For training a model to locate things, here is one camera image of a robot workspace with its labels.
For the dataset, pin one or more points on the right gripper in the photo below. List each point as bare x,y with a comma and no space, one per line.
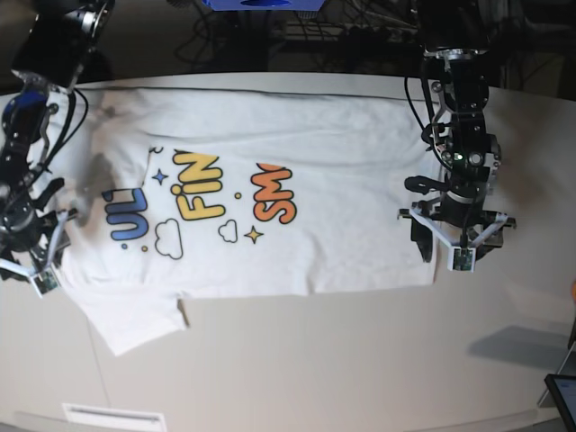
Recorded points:
24,227

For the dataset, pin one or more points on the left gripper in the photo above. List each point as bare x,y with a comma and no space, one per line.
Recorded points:
459,204

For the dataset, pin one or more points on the white printed T-shirt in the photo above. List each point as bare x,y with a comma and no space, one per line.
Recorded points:
191,194

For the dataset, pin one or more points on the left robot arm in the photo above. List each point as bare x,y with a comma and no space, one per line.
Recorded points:
453,39

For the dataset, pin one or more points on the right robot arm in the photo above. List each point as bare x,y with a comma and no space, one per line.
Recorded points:
36,121

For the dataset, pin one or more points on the dark tablet screen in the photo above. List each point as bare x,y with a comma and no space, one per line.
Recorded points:
562,389

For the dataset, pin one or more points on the white paper label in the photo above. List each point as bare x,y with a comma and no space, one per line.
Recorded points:
114,418

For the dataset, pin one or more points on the blue box at top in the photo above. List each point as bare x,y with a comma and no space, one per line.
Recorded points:
264,5

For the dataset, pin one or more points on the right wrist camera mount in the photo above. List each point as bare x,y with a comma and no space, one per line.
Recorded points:
32,254

